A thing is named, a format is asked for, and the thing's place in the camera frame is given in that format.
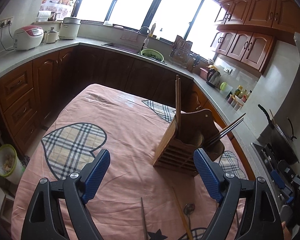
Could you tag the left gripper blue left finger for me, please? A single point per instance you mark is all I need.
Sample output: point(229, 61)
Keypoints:
point(92, 175)

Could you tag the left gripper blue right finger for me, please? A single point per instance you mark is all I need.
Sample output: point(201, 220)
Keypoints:
point(210, 173)

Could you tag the dark wooden chopstick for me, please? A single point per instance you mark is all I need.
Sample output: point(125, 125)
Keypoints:
point(143, 220)

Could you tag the chrome kitchen faucet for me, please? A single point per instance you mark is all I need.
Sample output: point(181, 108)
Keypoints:
point(146, 33)

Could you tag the person's right hand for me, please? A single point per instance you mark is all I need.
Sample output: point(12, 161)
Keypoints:
point(287, 234)

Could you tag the wooden utensil holder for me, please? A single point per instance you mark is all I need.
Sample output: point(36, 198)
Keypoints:
point(186, 133)

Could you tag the metal spoon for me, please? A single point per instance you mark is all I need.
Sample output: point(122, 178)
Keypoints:
point(188, 210)

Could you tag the dark chopsticks pair in holder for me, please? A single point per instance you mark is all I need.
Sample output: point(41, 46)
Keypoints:
point(225, 131)

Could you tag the pink tablecloth with plaid hearts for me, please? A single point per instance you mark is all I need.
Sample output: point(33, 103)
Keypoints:
point(105, 118)

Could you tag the light wooden chopstick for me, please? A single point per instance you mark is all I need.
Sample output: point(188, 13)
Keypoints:
point(181, 214)

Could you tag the spice jar set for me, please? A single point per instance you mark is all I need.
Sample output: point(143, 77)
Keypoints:
point(239, 97)

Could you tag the green rimmed trash bin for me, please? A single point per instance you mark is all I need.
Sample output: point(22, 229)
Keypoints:
point(11, 167)

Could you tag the upright chopsticks in holder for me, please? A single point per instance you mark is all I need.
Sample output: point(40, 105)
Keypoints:
point(178, 103)

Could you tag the steel electric kettle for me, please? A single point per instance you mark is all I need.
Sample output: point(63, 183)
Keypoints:
point(213, 77)

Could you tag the lower wooden counter cabinets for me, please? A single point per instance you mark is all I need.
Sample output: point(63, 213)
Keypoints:
point(32, 90)

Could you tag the dish drying rack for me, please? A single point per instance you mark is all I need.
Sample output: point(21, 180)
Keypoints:
point(182, 55)

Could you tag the green colander bowl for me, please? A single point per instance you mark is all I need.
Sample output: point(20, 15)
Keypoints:
point(152, 54)

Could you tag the small white lidded pot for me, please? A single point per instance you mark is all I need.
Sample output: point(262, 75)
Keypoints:
point(51, 36)

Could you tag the white electric cooker pot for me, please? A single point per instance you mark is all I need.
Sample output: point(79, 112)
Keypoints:
point(69, 28)

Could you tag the red white rice cooker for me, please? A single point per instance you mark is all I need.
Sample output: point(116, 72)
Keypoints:
point(27, 37)

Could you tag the black wok with handle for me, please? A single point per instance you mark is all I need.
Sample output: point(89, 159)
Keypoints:
point(280, 144)

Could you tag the upper wooden wall cabinets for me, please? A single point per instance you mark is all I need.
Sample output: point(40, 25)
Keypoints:
point(247, 30)

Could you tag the wall power outlet strip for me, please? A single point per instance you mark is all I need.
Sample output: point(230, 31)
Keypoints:
point(6, 22)

